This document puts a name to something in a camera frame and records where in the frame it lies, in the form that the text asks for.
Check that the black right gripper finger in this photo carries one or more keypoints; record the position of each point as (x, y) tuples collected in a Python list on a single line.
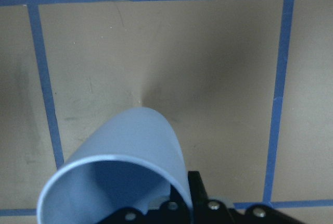
[(209, 210)]

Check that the blue cup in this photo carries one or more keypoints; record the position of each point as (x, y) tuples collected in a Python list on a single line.
[(133, 160)]

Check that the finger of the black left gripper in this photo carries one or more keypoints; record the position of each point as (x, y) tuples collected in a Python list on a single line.
[(171, 210)]

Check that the brown paper table cover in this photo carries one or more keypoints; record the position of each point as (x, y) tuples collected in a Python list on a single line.
[(246, 85)]

